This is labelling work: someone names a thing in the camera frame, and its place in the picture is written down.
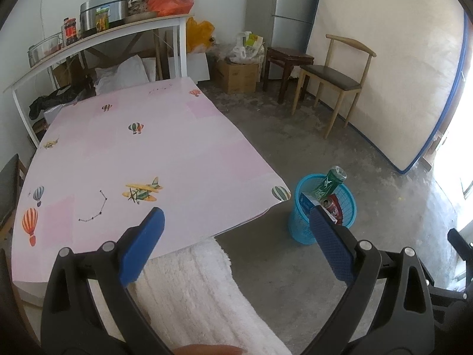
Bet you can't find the wooden chair dark seat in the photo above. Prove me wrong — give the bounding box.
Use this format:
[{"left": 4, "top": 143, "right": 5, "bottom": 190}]
[
  {"left": 291, "top": 34, "right": 377, "bottom": 139},
  {"left": 0, "top": 153, "right": 25, "bottom": 245}
]

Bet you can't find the white box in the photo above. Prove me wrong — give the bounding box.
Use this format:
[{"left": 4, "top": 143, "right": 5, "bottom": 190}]
[{"left": 168, "top": 51, "right": 210, "bottom": 82}]

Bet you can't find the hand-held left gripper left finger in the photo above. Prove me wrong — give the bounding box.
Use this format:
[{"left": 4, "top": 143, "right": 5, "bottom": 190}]
[{"left": 41, "top": 207, "right": 174, "bottom": 355}]

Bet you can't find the white pillow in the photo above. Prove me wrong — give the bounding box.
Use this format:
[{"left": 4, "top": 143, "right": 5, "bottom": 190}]
[{"left": 94, "top": 55, "right": 148, "bottom": 95}]

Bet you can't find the brown cardboard box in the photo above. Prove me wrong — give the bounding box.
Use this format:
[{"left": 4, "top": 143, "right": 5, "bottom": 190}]
[{"left": 52, "top": 57, "right": 85, "bottom": 87}]

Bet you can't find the red drink can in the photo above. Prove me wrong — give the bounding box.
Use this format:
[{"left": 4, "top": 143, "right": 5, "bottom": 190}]
[{"left": 321, "top": 198, "right": 342, "bottom": 223}]

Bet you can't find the patterned bag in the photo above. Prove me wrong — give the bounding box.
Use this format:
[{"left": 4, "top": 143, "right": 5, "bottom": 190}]
[{"left": 129, "top": 0, "right": 156, "bottom": 14}]

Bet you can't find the glass bowl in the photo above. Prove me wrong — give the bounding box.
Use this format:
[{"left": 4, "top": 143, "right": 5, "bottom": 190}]
[{"left": 27, "top": 33, "right": 63, "bottom": 68}]

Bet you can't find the steel pot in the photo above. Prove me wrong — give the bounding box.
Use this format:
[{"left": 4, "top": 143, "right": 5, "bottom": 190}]
[{"left": 79, "top": 0, "right": 129, "bottom": 38}]

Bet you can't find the metal plate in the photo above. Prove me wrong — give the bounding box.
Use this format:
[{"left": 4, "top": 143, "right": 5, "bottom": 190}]
[{"left": 124, "top": 11, "right": 159, "bottom": 25}]

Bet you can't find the blue plastic basket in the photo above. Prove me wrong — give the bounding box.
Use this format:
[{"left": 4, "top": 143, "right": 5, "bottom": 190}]
[{"left": 289, "top": 173, "right": 357, "bottom": 245}]

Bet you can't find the dark wooden stool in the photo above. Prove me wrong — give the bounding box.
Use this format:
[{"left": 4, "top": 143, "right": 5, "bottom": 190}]
[{"left": 263, "top": 46, "right": 315, "bottom": 104}]

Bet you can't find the green label jar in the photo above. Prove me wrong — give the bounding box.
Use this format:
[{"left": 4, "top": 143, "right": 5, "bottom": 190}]
[{"left": 95, "top": 7, "right": 111, "bottom": 32}]

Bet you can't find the yellow plastic bag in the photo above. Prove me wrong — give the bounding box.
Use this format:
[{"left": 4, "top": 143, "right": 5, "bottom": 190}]
[{"left": 186, "top": 17, "right": 216, "bottom": 54}]

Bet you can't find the blue white carton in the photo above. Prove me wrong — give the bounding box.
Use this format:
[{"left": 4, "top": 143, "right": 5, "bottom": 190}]
[{"left": 299, "top": 191, "right": 320, "bottom": 211}]

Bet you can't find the grey fridge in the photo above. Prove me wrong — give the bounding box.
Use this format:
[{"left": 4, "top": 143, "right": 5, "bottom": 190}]
[{"left": 246, "top": 0, "right": 326, "bottom": 80}]

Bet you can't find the green plastic bottle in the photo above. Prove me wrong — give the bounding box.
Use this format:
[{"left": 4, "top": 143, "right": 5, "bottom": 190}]
[{"left": 310, "top": 166, "right": 348, "bottom": 202}]

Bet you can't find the red plastic bag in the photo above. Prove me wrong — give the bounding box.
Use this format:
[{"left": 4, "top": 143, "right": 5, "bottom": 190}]
[{"left": 147, "top": 0, "right": 195, "bottom": 17}]

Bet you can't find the white mattress blue edge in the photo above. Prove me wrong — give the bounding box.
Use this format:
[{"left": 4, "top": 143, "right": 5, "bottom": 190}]
[{"left": 305, "top": 0, "right": 466, "bottom": 174}]

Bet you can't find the person's left hand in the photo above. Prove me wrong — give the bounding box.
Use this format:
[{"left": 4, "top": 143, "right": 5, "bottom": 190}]
[{"left": 174, "top": 344, "right": 249, "bottom": 355}]

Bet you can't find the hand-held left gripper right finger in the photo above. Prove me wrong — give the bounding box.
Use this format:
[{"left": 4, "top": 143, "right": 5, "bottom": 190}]
[{"left": 301, "top": 205, "right": 435, "bottom": 355}]

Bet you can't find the black cloth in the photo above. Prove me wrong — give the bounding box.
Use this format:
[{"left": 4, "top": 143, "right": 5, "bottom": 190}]
[{"left": 29, "top": 85, "right": 87, "bottom": 121}]

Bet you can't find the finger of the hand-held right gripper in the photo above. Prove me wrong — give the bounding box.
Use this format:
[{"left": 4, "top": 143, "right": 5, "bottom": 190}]
[
  {"left": 447, "top": 228, "right": 473, "bottom": 265},
  {"left": 428, "top": 288, "right": 473, "bottom": 303}
]

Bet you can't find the white desk with wooden top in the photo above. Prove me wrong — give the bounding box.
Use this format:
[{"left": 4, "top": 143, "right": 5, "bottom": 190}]
[{"left": 4, "top": 13, "right": 195, "bottom": 149}]

